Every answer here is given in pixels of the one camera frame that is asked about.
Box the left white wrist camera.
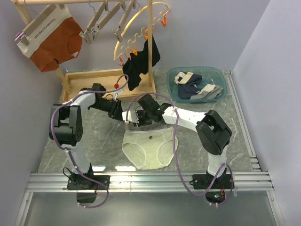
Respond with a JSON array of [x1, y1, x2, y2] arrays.
[[113, 83, 124, 97]]

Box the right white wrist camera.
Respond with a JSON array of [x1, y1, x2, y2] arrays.
[[122, 110, 139, 123]]

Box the orange white underwear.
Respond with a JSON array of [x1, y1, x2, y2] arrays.
[[16, 4, 82, 73]]

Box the beige hanger with orange underwear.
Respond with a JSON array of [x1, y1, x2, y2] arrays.
[[15, 4, 65, 46]]

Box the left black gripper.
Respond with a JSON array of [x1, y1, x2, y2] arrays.
[[90, 98, 124, 121]]

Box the navy blue underwear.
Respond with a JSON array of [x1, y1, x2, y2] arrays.
[[174, 72, 203, 99]]

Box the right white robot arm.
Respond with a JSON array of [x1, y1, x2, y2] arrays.
[[122, 92, 232, 188]]

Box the purple cable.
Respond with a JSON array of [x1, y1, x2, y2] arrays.
[[50, 74, 129, 209], [124, 92, 234, 207]]

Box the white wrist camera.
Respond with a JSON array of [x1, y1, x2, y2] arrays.
[[122, 110, 139, 123], [113, 83, 124, 97]]

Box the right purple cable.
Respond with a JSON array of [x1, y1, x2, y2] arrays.
[[124, 92, 234, 207]]

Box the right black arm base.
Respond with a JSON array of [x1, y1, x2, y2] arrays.
[[189, 173, 235, 207]]

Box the wooden drying rack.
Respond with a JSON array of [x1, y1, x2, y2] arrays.
[[12, 0, 157, 102]]

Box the aluminium mounting rail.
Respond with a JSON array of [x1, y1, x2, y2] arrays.
[[16, 72, 285, 226]]

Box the teal plastic basin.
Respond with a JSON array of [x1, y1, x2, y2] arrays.
[[167, 66, 228, 103]]

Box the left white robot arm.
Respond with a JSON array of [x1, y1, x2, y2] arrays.
[[49, 83, 123, 189]]

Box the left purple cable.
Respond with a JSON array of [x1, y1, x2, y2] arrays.
[[50, 74, 129, 209]]

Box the pale yellow underwear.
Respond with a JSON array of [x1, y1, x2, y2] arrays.
[[122, 127, 178, 170]]

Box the black underwear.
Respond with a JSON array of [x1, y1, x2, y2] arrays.
[[122, 40, 149, 91]]

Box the yellow curved clip hanger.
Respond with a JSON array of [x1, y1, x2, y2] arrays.
[[113, 1, 170, 61]]

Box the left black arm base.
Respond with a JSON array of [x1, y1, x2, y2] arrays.
[[66, 174, 110, 203]]

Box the grey underwear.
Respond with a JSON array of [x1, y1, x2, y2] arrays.
[[190, 84, 224, 100]]

